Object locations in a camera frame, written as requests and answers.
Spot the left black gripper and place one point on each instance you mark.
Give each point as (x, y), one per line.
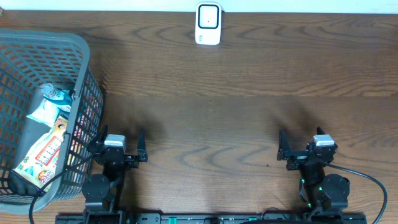
(132, 162)

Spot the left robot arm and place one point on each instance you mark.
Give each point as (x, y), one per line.
(103, 191)

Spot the yellow snack bag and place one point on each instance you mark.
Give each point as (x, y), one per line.
(39, 165)

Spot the white barcode scanner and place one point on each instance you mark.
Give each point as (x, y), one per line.
(208, 23)

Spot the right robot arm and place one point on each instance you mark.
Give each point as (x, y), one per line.
(326, 194)

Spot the mint green snack packet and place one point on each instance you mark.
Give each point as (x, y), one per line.
(47, 112)

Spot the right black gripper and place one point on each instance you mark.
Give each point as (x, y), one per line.
(298, 157)

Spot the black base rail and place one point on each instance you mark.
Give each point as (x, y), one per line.
(155, 218)

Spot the teal mouthwash bottle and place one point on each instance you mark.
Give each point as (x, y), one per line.
(56, 95)

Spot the grey plastic shopping basket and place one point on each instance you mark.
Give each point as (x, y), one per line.
(30, 59)

